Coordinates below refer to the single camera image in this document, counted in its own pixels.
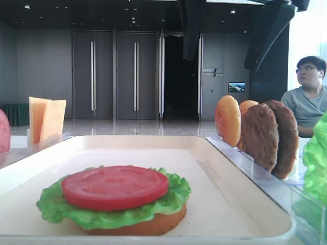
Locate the rear orange cheese slice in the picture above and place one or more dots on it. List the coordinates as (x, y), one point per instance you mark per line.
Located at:
(36, 111)

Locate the green draped table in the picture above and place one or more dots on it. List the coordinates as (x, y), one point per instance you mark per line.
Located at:
(17, 114)

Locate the cream plastic tray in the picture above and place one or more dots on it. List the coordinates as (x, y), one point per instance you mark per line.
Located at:
(225, 206)

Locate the bottom bun on tray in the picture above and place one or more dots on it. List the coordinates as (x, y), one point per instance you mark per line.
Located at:
(160, 225)

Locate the green lettuce leaf in rack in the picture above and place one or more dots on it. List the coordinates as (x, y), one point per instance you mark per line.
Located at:
(314, 158)

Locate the red tomato slice in rack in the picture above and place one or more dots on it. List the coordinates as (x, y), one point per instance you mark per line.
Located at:
(5, 133)

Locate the clear acrylic rack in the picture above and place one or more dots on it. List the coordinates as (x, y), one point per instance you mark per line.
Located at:
(15, 155)
(308, 212)

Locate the wall screen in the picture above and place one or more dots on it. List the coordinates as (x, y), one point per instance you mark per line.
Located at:
(236, 86)

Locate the clear acrylic left rack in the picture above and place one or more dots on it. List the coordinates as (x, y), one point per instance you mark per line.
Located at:
(15, 155)

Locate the man in grey shirt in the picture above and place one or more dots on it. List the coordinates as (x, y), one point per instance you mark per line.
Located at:
(308, 102)

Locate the clear acrylic right rack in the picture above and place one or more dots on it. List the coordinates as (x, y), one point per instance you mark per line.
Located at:
(308, 212)

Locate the bun slice rack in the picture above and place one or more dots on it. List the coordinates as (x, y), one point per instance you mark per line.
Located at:
(228, 120)
(244, 106)

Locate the front bun slice right rack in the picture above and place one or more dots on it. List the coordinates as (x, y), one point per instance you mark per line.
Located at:
(228, 120)

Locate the brown meat patty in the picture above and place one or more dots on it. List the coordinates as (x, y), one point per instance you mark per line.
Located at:
(260, 135)
(288, 139)

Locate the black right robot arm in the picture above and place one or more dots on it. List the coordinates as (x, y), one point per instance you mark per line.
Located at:
(267, 24)

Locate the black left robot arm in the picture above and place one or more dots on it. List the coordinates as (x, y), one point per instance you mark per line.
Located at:
(191, 14)

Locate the green lettuce on tray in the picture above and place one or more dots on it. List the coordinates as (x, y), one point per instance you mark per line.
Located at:
(55, 208)

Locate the red tomato slice on tray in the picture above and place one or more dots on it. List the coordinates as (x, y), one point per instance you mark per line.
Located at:
(114, 188)

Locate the white pusher block patty lane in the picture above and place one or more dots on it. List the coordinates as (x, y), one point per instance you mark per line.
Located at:
(296, 176)

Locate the rear bun slice right rack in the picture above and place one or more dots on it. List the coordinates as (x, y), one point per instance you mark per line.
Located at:
(244, 106)

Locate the dark double door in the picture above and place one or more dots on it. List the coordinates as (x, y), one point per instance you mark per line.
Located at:
(115, 75)

